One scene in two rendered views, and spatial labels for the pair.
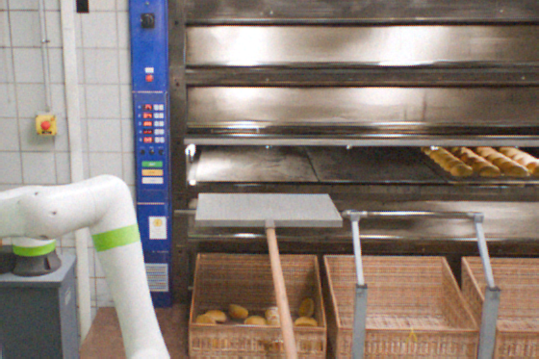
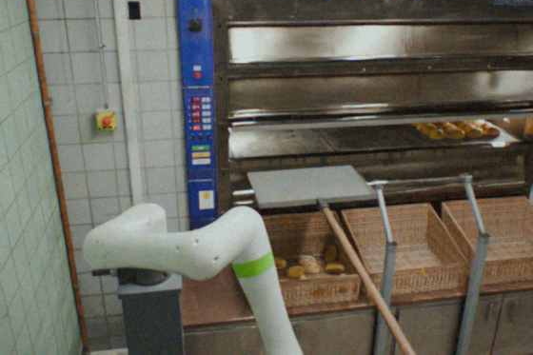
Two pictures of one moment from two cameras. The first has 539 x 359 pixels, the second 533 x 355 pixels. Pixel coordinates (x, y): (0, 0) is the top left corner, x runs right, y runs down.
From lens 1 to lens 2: 0.61 m
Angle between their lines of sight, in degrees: 12
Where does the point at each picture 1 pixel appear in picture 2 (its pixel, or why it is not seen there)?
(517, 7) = (486, 10)
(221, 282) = not seen: hidden behind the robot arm
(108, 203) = (251, 237)
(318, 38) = (338, 37)
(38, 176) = (98, 164)
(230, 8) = (266, 12)
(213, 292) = not seen: hidden behind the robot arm
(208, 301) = not seen: hidden behind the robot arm
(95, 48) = (148, 50)
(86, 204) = (236, 243)
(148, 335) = (289, 343)
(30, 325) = (153, 325)
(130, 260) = (271, 283)
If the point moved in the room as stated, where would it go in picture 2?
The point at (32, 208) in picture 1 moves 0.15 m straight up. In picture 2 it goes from (196, 256) to (193, 200)
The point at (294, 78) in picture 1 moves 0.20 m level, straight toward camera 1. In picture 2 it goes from (318, 69) to (325, 78)
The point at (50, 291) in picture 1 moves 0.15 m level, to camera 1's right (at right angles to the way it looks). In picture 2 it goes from (171, 296) to (217, 291)
